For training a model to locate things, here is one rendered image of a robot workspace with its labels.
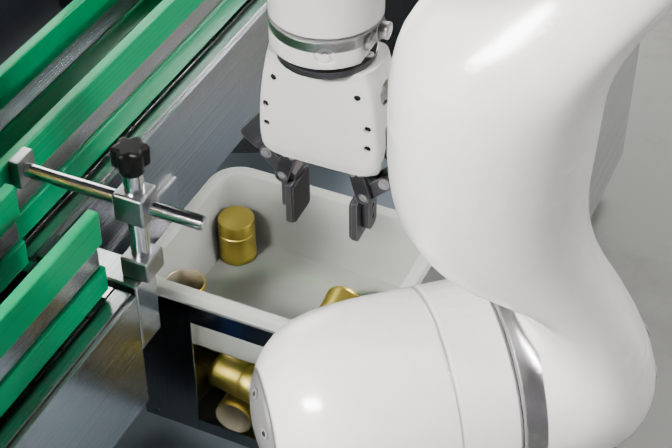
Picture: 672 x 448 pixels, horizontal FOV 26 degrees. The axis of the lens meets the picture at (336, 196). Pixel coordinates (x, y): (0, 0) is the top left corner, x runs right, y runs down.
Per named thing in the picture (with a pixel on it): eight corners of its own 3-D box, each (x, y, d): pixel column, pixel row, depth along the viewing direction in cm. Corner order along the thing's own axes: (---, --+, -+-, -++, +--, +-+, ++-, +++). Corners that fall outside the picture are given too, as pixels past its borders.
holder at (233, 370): (184, 278, 146) (173, 156, 136) (440, 360, 137) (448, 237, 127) (94, 393, 134) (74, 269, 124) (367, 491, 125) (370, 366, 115)
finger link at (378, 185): (402, 162, 112) (400, 227, 117) (364, 152, 113) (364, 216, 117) (387, 187, 110) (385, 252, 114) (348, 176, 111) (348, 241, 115)
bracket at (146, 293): (68, 289, 124) (58, 227, 120) (165, 322, 121) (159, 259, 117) (45, 316, 122) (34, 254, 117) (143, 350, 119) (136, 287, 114)
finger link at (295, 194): (309, 137, 115) (310, 201, 119) (272, 127, 116) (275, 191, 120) (292, 160, 112) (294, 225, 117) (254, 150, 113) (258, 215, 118)
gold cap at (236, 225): (253, 238, 136) (251, 201, 133) (260, 262, 133) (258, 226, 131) (215, 243, 135) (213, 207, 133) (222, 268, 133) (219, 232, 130)
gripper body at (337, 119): (411, 21, 106) (407, 141, 114) (284, -9, 109) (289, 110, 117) (371, 77, 101) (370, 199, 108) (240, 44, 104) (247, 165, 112)
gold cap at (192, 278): (161, 295, 124) (165, 332, 126) (203, 296, 124) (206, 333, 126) (166, 267, 126) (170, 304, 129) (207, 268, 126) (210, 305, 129)
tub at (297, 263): (228, 230, 139) (224, 158, 134) (447, 297, 132) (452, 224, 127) (135, 348, 127) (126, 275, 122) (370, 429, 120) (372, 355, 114)
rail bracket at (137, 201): (39, 222, 120) (18, 99, 112) (219, 279, 115) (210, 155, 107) (18, 244, 118) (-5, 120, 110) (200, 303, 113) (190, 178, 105)
